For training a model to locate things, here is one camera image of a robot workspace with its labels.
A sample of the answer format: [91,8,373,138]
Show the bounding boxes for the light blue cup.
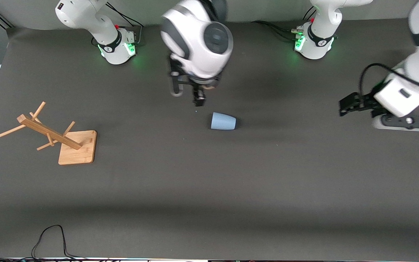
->
[210,112,237,131]

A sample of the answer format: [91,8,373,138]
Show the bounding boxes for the wooden cup rack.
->
[0,102,97,166]

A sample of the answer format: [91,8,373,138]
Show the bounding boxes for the dark grey table mat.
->
[0,13,419,261]

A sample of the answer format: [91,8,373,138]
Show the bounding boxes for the black right arm base cables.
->
[91,2,145,47]

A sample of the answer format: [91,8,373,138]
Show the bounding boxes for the black arm base cables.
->
[91,2,145,47]
[251,7,338,41]

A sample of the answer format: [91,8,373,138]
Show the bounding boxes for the black left arm base cables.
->
[251,7,338,41]

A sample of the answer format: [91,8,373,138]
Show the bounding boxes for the thin black floor cable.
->
[0,225,97,262]

